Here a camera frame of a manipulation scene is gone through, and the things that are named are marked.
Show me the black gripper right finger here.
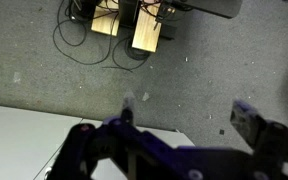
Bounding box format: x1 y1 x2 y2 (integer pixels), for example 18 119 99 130
217 99 288 180

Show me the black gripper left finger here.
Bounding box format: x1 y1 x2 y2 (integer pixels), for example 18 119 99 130
47 92 218 180

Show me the long wooden plank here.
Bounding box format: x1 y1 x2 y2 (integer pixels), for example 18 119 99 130
131 2 163 53

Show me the light grey flat panel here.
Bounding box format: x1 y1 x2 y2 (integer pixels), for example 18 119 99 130
0 103 196 180

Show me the small wooden plank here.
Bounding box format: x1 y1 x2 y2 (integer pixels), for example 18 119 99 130
91 4 120 37

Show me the black floor cable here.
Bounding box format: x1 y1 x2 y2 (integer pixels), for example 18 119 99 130
52 0 152 73

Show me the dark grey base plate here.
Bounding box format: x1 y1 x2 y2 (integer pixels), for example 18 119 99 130
170 0 243 19

